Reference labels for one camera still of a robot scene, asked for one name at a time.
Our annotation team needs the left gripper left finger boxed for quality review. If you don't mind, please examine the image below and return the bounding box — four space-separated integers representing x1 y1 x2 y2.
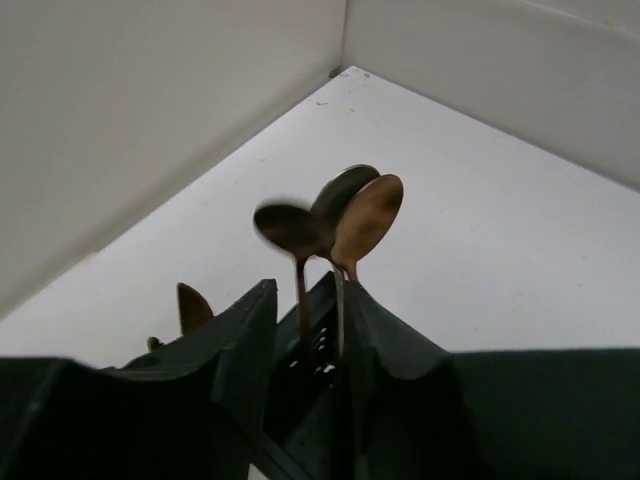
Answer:
0 278 279 480

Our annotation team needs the small copper spoon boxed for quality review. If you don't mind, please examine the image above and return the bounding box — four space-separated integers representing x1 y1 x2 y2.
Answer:
253 201 321 356

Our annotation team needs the gold knife green handle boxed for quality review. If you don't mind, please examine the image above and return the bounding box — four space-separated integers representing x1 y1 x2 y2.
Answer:
146 336 164 352

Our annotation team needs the copper knife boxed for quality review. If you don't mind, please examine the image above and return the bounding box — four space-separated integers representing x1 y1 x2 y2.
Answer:
177 282 214 336

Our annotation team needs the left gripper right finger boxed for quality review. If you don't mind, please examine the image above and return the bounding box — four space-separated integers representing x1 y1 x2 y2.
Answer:
344 282 639 479

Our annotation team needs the silver spoon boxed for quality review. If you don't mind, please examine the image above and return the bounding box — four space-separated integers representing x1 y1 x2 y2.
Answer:
311 164 380 363

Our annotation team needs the large copper spoon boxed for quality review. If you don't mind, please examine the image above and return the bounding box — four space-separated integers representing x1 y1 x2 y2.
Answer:
331 174 404 282

